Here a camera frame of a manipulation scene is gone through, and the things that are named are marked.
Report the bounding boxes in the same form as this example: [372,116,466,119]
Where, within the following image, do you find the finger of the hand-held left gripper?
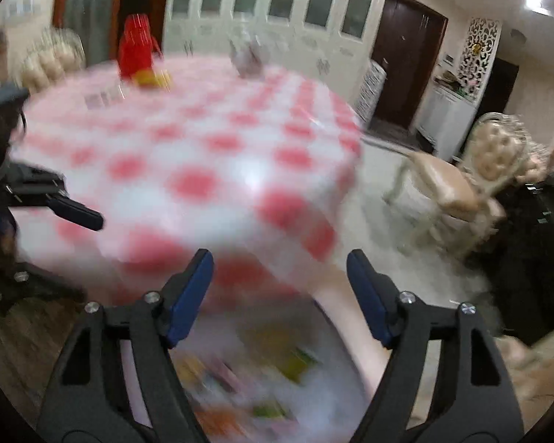
[0,257,86,317]
[4,161,105,232]

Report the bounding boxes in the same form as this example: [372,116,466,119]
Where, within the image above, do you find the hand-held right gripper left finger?
[36,248,215,443]

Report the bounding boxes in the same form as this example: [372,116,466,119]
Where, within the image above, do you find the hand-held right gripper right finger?
[346,249,524,443]

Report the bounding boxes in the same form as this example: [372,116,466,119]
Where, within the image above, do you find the white plastic basket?
[166,298,377,443]

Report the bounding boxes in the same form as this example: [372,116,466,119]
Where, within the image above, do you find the pile of colourful snack packets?
[175,327,324,439]

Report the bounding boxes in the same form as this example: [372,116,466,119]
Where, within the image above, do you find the beige tufted chair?
[21,28,86,94]

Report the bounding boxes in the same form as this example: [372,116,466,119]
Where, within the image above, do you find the round table red checked cloth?
[9,53,365,305]

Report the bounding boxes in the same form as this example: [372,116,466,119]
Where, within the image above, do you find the beige upholstered chair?
[383,113,531,259]

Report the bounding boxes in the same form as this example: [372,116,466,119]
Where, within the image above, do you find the yellow snack packet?
[136,69,171,89]

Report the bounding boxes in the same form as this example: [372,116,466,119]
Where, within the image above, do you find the black piano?
[485,171,554,347]

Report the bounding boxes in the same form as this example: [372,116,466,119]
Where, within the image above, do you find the white low cabinet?
[415,85,479,160]

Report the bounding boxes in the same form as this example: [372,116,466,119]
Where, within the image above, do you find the small white lattice screen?
[355,60,387,121]

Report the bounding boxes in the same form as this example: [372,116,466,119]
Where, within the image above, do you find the small clear glass object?
[228,34,265,77]

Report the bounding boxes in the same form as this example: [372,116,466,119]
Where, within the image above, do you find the dark wooden door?
[372,0,448,130]

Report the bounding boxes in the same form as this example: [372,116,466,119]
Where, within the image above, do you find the tall white lattice panel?
[457,17,502,97]

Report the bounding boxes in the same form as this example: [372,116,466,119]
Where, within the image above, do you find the white glass-door cabinet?
[164,0,393,116]

